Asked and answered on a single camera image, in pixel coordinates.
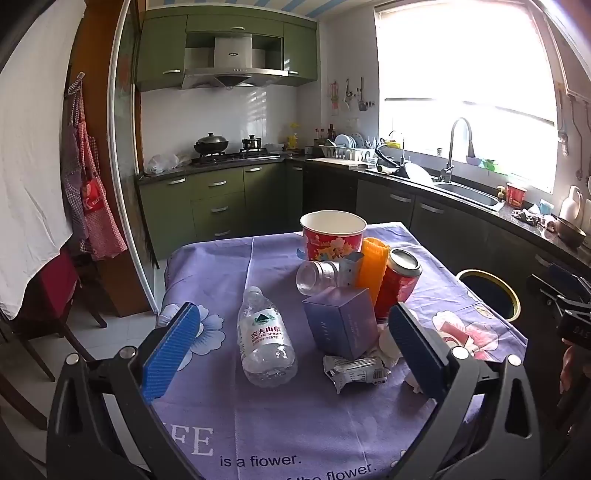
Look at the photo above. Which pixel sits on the green cabinet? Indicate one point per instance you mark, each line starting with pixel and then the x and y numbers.
pixel 161 50
pixel 217 198

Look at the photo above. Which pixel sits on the hanging kitchen utensils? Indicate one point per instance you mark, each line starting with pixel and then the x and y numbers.
pixel 361 97

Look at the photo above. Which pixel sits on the group of sauce bottles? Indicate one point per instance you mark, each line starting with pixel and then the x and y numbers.
pixel 324 136

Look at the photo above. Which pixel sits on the white plastic bag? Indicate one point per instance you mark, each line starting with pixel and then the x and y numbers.
pixel 164 164

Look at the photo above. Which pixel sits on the steel sink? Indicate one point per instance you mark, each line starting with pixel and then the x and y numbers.
pixel 471 194

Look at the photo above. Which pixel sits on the soap dispenser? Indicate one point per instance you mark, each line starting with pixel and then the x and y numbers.
pixel 501 194

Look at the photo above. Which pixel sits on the steel kitchen faucet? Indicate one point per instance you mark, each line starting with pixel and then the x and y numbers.
pixel 450 157

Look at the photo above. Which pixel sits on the purple checkered apron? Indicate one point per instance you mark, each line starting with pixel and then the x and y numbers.
pixel 71 161

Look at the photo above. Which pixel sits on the purple cardboard box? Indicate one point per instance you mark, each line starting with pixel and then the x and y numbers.
pixel 341 323

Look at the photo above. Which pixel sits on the clear glass jar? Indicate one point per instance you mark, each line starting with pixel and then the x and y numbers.
pixel 318 274

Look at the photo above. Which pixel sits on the black wok with lid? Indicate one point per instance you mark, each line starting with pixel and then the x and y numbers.
pixel 211 144

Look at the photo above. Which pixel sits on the green bowl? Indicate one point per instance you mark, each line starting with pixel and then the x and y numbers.
pixel 490 165

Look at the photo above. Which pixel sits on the person's right hand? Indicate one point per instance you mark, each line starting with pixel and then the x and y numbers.
pixel 569 364

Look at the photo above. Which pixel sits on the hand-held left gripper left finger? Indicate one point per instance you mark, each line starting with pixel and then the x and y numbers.
pixel 171 350

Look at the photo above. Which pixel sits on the green lower cabinet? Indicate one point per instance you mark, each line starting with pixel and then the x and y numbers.
pixel 217 198

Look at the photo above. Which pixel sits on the red paper bucket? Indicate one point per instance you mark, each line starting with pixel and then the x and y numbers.
pixel 323 244

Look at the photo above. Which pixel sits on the purple bowl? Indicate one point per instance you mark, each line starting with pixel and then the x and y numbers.
pixel 473 160

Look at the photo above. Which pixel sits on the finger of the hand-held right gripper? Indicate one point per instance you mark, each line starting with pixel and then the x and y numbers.
pixel 561 271
pixel 547 287

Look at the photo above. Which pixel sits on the yellow bottle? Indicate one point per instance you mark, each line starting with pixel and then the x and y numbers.
pixel 292 138

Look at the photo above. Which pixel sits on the white jug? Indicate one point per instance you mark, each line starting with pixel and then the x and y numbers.
pixel 571 205

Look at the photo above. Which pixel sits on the brown bowl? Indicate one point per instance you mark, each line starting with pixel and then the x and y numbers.
pixel 570 230

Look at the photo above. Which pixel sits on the yellow-rimmed trash bin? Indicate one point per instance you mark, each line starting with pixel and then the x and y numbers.
pixel 489 288

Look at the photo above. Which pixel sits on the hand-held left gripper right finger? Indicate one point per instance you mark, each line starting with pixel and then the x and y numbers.
pixel 415 350

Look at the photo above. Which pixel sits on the white hanging cloth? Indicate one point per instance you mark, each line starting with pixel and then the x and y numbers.
pixel 32 161

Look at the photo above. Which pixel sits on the blue sponge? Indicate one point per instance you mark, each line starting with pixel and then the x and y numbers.
pixel 546 207

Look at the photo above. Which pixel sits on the red cup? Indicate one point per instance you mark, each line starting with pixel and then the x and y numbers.
pixel 516 194

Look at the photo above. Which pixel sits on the clear plastic water bottle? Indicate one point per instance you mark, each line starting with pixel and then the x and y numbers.
pixel 263 337

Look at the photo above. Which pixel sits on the white sliding door frame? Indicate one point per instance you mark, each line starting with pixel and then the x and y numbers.
pixel 121 138

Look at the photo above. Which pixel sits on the red checkered apron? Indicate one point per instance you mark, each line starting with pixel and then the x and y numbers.
pixel 104 221

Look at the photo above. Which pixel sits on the dark lower cabinet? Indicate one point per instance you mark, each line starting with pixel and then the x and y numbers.
pixel 438 221

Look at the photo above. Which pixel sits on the window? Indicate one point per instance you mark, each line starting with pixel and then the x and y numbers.
pixel 461 92

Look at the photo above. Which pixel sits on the gas stove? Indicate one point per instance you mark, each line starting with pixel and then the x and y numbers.
pixel 235 157

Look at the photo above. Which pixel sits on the patterned rag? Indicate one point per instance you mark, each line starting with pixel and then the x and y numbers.
pixel 526 217

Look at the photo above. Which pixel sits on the green upper cabinet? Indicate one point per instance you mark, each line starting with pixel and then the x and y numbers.
pixel 161 50

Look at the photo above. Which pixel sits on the red soda can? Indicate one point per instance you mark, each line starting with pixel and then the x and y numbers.
pixel 397 286

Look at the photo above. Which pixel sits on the white plate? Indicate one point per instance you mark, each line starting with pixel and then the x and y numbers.
pixel 420 174

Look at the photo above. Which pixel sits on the black kitchen countertop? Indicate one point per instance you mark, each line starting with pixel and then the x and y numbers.
pixel 517 221

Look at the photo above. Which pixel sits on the purple floral tablecloth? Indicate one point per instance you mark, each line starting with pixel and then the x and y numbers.
pixel 277 415

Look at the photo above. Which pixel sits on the small steel pot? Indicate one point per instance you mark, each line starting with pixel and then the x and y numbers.
pixel 252 143

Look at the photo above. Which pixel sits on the dish rack with plates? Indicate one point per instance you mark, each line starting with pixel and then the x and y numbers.
pixel 348 146

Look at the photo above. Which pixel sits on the silver snack wrapper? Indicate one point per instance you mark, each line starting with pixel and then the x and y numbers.
pixel 355 371

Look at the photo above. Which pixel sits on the steel range hood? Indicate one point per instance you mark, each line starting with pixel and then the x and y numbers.
pixel 233 57

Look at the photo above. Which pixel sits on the wooden chair with red cushion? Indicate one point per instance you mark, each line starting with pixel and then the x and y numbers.
pixel 51 281

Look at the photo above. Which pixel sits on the orange foam mesh sleeve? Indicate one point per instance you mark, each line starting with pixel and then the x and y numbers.
pixel 374 267

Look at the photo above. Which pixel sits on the small blue white box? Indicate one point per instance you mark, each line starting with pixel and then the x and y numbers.
pixel 351 270

